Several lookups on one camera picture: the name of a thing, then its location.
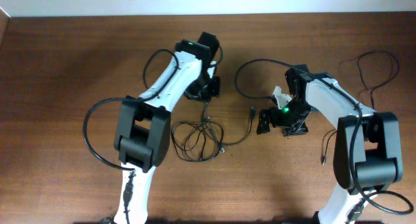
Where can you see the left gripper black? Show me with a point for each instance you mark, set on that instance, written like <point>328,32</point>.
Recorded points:
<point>214,91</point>

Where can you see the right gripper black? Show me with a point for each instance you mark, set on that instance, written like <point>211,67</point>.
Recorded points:
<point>298,127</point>

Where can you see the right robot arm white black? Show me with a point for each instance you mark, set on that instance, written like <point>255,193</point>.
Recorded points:
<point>367,156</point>

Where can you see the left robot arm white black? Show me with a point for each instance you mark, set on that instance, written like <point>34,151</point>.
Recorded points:
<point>143,132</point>

